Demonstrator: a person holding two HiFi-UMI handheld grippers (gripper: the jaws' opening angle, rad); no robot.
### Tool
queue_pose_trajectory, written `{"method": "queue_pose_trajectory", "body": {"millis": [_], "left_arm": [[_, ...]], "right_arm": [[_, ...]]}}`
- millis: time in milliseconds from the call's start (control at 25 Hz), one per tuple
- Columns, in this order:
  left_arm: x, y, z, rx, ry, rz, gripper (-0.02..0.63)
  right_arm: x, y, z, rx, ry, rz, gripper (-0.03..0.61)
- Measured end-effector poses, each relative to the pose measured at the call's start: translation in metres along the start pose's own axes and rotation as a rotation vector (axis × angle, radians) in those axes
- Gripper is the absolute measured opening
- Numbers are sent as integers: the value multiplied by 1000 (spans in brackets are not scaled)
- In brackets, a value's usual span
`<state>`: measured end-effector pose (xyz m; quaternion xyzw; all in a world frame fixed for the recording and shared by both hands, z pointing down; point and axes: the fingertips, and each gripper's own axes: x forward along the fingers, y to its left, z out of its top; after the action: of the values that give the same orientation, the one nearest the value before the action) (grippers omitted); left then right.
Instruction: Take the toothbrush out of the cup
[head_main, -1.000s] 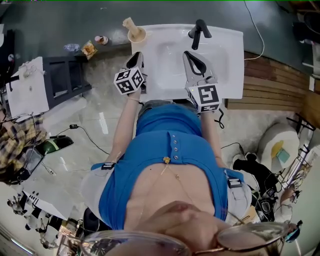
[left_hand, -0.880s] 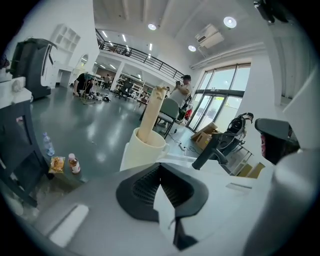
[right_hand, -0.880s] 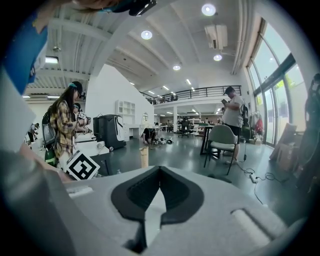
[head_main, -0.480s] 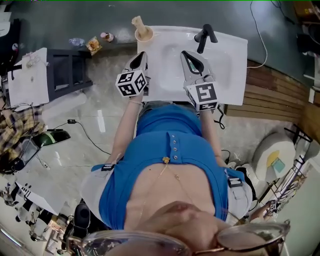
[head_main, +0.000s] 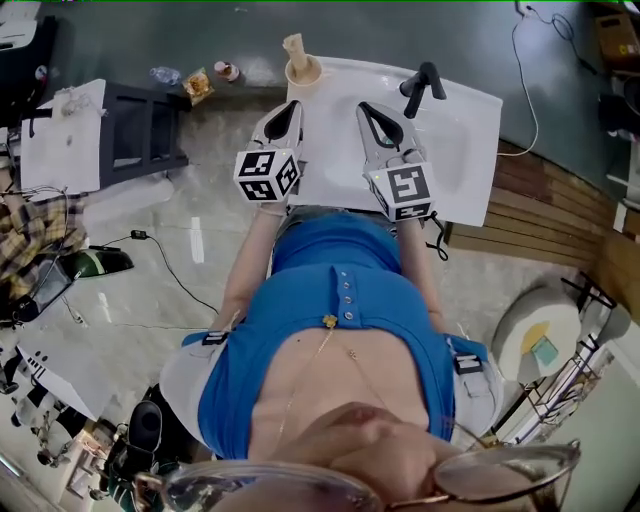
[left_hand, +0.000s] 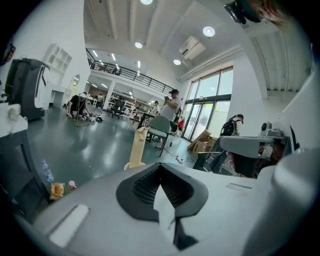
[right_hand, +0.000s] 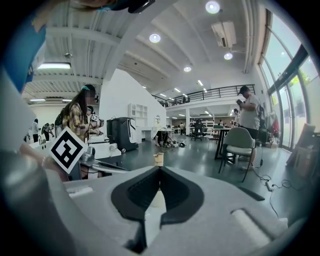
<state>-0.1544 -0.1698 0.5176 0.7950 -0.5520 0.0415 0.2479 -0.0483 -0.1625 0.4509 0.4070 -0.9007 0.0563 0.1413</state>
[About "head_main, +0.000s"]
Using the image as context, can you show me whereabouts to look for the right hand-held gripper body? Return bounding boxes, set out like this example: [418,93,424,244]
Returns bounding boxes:
[362,151,436,223]

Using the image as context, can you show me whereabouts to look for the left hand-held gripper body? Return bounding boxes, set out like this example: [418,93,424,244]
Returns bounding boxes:
[232,145,303,206]

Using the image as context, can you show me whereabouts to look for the beige cup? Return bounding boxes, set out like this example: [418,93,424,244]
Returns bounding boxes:
[283,53,324,92]

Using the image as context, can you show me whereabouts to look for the person's left forearm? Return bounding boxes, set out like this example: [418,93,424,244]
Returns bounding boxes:
[219,202,290,332]

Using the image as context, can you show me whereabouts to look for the person's right forearm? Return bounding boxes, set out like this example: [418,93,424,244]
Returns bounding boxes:
[396,217,447,332]

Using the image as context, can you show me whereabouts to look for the white ceramic sink basin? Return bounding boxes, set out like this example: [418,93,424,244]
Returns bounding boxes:
[19,78,108,197]
[285,55,504,229]

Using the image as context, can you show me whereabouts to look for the black faucet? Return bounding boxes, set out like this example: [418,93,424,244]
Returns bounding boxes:
[398,61,448,121]

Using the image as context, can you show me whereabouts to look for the small brown drink bottle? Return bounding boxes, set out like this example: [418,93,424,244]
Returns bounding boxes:
[213,59,242,84]

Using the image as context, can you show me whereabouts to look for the clear water bottle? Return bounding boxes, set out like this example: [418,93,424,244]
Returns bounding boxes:
[148,66,183,87]

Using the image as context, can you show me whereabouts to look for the dark grey vanity cabinet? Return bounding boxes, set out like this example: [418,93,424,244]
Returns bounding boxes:
[99,82,194,189]

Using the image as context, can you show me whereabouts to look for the person's blue shirt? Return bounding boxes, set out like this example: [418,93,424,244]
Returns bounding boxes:
[182,212,489,459]

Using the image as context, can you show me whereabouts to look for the white wrapped bundle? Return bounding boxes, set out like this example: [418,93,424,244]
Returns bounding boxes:
[82,174,176,222]

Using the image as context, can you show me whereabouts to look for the wooden slatted platform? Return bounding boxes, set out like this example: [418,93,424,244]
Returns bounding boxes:
[444,139,640,312]

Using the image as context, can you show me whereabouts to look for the black green hard-shell backpack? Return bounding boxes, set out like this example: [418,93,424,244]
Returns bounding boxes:
[0,247,136,324]

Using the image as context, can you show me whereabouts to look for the cream round chair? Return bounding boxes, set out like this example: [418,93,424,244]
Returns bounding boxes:
[491,272,633,386]

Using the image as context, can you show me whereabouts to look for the yellow cloth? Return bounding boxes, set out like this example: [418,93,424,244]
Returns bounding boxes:
[519,321,552,357]

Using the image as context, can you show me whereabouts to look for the black bag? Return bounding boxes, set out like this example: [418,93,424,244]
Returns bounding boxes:
[597,92,640,139]

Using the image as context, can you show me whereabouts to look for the teal box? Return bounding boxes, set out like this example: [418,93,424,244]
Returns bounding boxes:
[530,335,561,368]

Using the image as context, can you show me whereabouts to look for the cardboard box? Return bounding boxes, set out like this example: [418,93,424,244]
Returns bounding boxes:
[594,12,640,74]

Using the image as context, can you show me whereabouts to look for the person's face and neck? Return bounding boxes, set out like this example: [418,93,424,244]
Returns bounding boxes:
[247,327,556,512]

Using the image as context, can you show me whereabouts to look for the person's black backpack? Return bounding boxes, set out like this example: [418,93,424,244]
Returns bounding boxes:
[127,399,164,459]

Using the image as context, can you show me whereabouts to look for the white slotted panel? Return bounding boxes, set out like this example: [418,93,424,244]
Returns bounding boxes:
[17,339,112,422]

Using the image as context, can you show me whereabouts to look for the person's glasses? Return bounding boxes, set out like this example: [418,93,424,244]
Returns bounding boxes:
[132,439,584,512]

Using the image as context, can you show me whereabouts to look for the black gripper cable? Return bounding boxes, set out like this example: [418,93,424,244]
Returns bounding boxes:
[424,212,451,263]

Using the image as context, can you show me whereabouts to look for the white cable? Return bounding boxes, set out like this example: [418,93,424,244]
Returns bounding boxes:
[497,13,541,158]

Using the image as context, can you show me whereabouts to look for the black floor cable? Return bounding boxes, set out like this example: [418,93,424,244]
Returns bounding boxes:
[88,232,222,317]

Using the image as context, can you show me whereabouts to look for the gold necklace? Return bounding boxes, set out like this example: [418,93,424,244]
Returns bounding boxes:
[277,313,387,439]

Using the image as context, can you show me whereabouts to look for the metal wire rack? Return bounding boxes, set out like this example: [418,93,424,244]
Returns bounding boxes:
[522,339,614,444]

